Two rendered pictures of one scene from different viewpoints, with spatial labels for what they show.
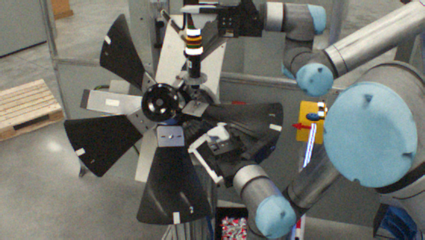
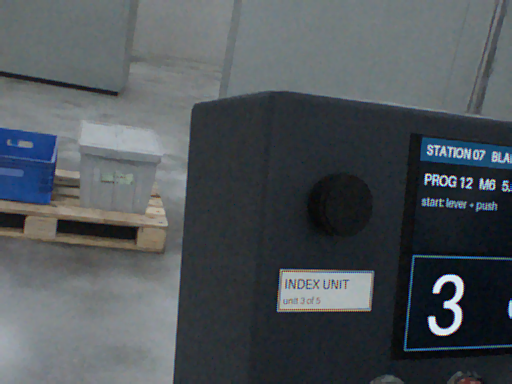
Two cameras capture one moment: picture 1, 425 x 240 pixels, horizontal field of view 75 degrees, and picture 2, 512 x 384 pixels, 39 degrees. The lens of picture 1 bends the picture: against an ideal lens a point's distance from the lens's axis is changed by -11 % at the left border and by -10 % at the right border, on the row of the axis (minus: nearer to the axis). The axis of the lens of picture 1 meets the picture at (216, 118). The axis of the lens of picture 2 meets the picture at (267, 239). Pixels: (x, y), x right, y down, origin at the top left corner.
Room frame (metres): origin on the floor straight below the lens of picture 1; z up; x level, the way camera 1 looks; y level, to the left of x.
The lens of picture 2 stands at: (-0.32, -0.33, 1.29)
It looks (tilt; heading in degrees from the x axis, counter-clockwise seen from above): 18 degrees down; 46
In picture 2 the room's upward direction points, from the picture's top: 11 degrees clockwise
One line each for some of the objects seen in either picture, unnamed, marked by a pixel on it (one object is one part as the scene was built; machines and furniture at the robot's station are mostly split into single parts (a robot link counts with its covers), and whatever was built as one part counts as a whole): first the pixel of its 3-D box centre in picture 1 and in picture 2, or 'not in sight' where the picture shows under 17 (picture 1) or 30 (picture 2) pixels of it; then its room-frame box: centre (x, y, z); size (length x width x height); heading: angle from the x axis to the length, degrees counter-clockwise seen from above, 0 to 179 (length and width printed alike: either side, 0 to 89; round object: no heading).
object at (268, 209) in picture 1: (268, 208); not in sight; (0.42, -0.10, 1.18); 0.11 x 0.08 x 0.09; 21
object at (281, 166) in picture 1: (240, 150); not in sight; (1.49, -0.14, 0.50); 2.59 x 0.03 x 0.91; 74
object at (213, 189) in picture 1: (213, 175); not in sight; (1.36, 0.02, 0.42); 0.04 x 0.04 x 0.83; 74
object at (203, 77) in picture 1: (193, 62); not in sight; (0.81, 0.07, 1.33); 0.09 x 0.07 x 0.10; 19
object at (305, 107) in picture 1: (310, 122); not in sight; (0.99, -0.37, 1.02); 0.16 x 0.10 x 0.11; 164
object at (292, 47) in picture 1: (298, 58); not in sight; (0.76, -0.22, 1.37); 0.11 x 0.08 x 0.11; 1
